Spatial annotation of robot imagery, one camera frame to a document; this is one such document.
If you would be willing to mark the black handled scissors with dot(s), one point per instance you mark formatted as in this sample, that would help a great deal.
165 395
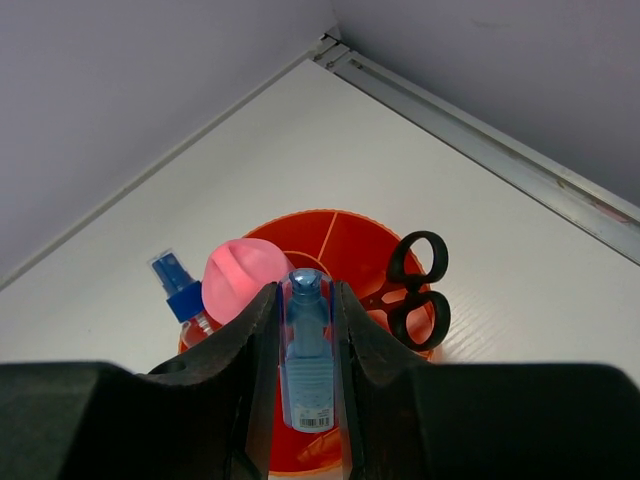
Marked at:
403 292

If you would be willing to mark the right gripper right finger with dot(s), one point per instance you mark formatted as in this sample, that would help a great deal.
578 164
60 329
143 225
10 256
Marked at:
402 417

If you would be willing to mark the orange highlighter pen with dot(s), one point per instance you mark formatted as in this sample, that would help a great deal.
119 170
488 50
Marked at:
323 452

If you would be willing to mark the aluminium rail right edge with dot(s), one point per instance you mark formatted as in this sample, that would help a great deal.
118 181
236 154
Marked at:
599 213

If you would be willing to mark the clear bottle blue cap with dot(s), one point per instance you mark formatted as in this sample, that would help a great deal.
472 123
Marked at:
184 299

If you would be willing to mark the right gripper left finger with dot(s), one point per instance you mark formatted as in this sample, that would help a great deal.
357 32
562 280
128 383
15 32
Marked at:
204 414

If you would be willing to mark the orange round organizer container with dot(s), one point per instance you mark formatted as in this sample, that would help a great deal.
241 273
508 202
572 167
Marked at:
346 246

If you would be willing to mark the blue highlighter pen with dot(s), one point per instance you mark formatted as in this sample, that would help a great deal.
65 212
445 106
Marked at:
306 358

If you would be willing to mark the pink capped glue bottle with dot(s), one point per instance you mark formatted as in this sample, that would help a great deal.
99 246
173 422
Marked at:
236 271

